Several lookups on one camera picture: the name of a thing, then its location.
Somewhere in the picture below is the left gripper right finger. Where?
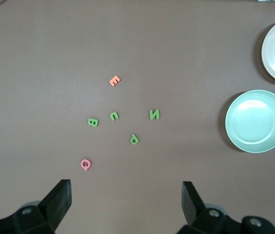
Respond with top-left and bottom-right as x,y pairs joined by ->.
178,181 -> 244,234

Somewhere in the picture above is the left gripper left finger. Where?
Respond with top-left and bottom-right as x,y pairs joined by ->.
0,179 -> 73,234

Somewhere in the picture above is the green foam letter B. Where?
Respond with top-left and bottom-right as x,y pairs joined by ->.
87,117 -> 100,128

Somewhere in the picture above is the green foam letter P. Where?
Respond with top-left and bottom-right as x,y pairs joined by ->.
128,134 -> 140,146

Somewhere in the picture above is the green foam letter N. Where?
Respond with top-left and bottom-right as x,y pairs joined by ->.
148,109 -> 161,120

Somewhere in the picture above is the green foam letter U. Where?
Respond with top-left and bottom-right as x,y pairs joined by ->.
108,111 -> 120,122

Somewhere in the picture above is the green plate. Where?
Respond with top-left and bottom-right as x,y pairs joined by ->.
225,89 -> 275,154

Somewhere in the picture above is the orange foam letter E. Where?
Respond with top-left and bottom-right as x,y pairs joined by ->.
109,75 -> 121,88

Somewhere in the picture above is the brown table cover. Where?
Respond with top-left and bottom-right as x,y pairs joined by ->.
0,0 -> 275,234

